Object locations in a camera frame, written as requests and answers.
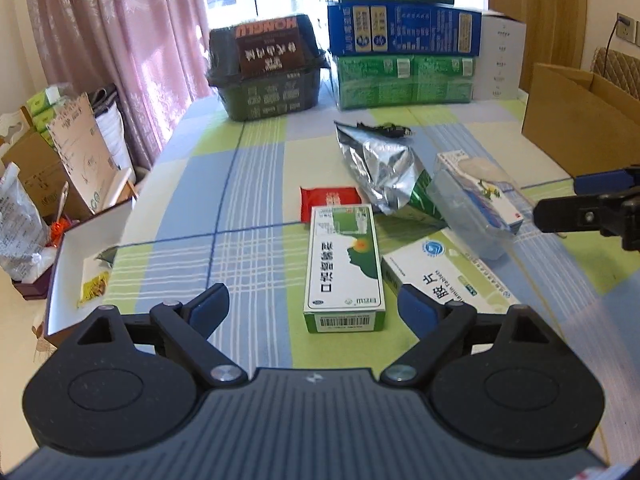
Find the yellow packet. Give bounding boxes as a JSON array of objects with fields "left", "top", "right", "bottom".
[{"left": 77, "top": 269, "right": 112, "bottom": 309}]

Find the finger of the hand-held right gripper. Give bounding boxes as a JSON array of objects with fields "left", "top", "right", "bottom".
[
  {"left": 573, "top": 169, "right": 635, "bottom": 195},
  {"left": 532, "top": 193, "right": 623, "bottom": 234}
]

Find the dark green instant food box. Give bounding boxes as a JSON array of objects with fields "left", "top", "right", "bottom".
[{"left": 206, "top": 12, "right": 331, "bottom": 122}]

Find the clear plastic case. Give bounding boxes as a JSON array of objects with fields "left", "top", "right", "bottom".
[{"left": 425, "top": 167, "right": 516, "bottom": 261}]

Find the white and blue tablet box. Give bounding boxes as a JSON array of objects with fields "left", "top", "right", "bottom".
[{"left": 381, "top": 232, "right": 524, "bottom": 322}]

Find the white ointment box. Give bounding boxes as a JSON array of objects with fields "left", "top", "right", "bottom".
[{"left": 434, "top": 151, "right": 527, "bottom": 234}]

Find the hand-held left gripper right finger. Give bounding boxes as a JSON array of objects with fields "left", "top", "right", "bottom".
[{"left": 380, "top": 283, "right": 567, "bottom": 386}]

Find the black cable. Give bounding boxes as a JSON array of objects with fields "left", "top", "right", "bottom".
[{"left": 356, "top": 122, "right": 415, "bottom": 137}]

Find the plaid cloth desktop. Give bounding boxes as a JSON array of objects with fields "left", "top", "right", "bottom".
[{"left": 44, "top": 95, "right": 640, "bottom": 377}]

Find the quilted chair back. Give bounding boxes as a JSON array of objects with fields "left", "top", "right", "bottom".
[{"left": 589, "top": 46, "right": 640, "bottom": 102}]

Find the green tissue box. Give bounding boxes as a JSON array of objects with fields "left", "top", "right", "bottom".
[{"left": 25, "top": 87, "right": 67, "bottom": 137}]

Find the white carton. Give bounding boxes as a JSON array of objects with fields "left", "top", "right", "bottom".
[{"left": 472, "top": 10, "right": 527, "bottom": 101}]

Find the clear plastic bag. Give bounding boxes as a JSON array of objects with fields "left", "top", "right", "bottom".
[{"left": 0, "top": 162, "right": 51, "bottom": 281}]

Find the silver foil bag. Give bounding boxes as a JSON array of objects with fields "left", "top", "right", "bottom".
[{"left": 334, "top": 121, "right": 447, "bottom": 224}]

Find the cardboard boxes clutter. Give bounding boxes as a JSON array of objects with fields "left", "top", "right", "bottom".
[{"left": 47, "top": 92, "right": 136, "bottom": 216}]

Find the pink curtain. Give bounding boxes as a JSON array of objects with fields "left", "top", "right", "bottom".
[{"left": 22, "top": 0, "right": 211, "bottom": 171}]

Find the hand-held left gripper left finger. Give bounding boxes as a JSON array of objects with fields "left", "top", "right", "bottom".
[{"left": 65, "top": 283, "right": 249, "bottom": 387}]

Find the white open gift box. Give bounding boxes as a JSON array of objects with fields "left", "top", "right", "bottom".
[{"left": 43, "top": 197, "right": 136, "bottom": 347}]

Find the red snack packet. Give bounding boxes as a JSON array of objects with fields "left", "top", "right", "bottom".
[{"left": 300, "top": 186, "right": 364, "bottom": 224}]

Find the blue carton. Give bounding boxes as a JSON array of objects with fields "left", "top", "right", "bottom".
[{"left": 327, "top": 1, "right": 484, "bottom": 57}]

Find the green and white medicine box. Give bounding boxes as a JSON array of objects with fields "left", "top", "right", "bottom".
[{"left": 303, "top": 204, "right": 387, "bottom": 335}]

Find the white paper bag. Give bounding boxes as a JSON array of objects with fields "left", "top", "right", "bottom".
[{"left": 92, "top": 87, "right": 136, "bottom": 172}]

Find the brown cardboard storage box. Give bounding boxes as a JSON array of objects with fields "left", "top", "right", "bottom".
[{"left": 0, "top": 129, "right": 97, "bottom": 222}]

